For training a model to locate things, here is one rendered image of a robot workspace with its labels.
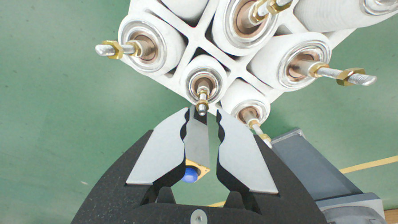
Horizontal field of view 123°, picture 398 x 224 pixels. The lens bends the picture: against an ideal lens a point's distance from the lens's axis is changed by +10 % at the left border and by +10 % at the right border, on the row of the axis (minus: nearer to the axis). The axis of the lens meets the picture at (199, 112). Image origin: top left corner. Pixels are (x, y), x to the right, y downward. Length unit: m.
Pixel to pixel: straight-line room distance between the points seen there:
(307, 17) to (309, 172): 0.53
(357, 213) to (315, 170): 0.12
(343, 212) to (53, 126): 1.36
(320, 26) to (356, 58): 0.40
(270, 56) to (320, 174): 0.51
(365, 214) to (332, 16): 0.53
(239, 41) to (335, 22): 0.15
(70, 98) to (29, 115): 0.33
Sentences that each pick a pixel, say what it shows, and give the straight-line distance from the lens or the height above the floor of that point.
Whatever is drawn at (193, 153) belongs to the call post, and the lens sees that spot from 0.27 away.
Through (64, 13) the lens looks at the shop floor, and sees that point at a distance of 0.66.
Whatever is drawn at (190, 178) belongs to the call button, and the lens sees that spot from 0.28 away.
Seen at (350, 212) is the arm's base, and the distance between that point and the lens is 0.62.
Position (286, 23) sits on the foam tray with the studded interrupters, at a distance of 0.32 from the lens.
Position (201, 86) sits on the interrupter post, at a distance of 0.18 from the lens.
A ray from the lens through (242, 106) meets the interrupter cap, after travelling 0.24.
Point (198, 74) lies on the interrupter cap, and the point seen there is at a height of 0.25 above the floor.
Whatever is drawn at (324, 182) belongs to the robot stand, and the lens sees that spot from 0.64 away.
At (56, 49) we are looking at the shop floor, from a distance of 0.74.
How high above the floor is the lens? 0.45
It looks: 58 degrees down
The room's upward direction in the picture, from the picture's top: 174 degrees counter-clockwise
